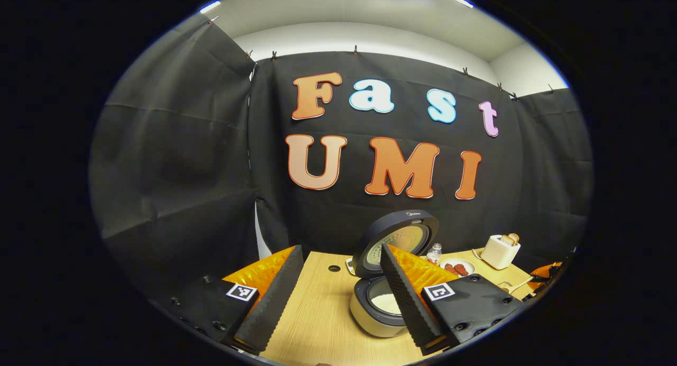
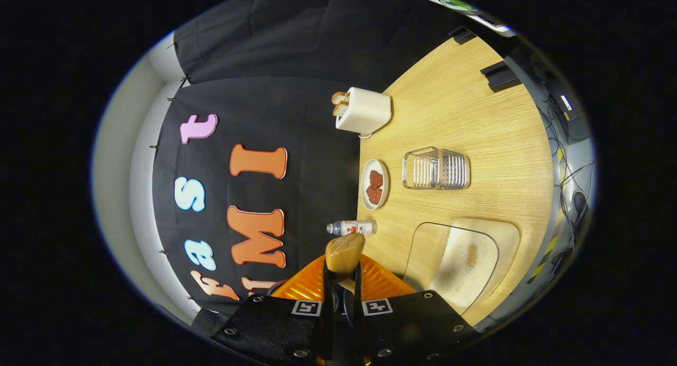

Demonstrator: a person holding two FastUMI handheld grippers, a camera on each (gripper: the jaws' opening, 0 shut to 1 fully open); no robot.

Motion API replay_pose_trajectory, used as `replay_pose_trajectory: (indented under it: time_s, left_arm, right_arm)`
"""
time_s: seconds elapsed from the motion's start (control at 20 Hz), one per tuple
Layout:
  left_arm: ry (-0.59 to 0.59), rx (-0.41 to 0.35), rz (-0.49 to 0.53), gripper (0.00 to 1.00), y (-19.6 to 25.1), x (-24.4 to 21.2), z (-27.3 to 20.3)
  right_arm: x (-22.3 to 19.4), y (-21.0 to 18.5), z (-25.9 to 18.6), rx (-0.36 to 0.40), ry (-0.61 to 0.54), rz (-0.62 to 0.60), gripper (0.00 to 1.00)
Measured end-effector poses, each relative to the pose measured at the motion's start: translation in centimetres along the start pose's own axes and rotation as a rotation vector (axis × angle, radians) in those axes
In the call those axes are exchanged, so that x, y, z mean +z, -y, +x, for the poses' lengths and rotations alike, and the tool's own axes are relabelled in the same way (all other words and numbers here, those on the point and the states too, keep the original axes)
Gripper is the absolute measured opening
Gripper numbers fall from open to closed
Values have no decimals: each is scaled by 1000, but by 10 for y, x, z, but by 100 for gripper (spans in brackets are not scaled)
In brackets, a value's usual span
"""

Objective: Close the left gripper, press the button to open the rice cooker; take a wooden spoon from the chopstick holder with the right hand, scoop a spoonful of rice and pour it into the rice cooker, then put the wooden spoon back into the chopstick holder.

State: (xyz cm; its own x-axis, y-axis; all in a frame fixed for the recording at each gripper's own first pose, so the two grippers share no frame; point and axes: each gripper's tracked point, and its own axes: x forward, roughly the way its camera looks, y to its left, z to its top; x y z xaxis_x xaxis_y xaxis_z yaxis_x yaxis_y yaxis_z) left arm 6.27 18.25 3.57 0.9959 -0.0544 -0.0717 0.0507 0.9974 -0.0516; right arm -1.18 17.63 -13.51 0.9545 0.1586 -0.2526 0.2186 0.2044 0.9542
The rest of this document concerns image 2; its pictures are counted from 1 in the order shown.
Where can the clear plastic container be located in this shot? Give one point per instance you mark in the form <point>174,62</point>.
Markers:
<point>420,249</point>

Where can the white board with green spot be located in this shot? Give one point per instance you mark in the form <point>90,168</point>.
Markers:
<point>465,9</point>

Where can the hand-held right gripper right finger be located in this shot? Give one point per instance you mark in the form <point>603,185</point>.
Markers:
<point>402,323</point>

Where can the wooden spoon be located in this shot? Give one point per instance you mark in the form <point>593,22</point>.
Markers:
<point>344,252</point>

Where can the clear plastic bottle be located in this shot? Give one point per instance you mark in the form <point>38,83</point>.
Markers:
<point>354,228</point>

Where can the black floor device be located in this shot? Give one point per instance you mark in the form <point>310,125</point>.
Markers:
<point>574,120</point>

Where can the white plate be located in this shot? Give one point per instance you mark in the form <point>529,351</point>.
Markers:
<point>365,197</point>

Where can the white toaster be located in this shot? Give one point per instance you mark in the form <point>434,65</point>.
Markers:
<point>365,110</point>

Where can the black table clamp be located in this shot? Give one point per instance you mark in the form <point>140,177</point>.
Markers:
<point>500,76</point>
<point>461,35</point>

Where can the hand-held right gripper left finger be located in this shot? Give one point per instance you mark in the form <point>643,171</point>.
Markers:
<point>275,329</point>

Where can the toast slice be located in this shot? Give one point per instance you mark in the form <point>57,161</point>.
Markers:
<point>341,109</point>
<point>340,97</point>

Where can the red meat piece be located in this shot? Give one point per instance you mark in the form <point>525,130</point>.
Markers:
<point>376,179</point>
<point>374,195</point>

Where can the black backdrop cloth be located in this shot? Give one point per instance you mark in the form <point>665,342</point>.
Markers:
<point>296,48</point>

